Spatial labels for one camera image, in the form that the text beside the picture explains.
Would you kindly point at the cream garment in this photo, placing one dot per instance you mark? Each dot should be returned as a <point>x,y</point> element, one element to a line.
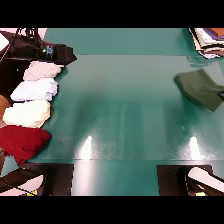
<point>28,114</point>

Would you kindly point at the red garment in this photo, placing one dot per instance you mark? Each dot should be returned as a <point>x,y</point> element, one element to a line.
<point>23,141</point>

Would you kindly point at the green T-shirt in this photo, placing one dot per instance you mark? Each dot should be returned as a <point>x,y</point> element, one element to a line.
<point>200,88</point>

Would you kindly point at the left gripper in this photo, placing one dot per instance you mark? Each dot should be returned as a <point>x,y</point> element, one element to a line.
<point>63,54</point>

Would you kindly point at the heap of clothes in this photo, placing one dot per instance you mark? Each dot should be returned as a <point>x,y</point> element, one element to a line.
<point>208,40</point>

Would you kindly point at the pale pink garment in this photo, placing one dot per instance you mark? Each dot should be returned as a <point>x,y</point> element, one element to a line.
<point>43,70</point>

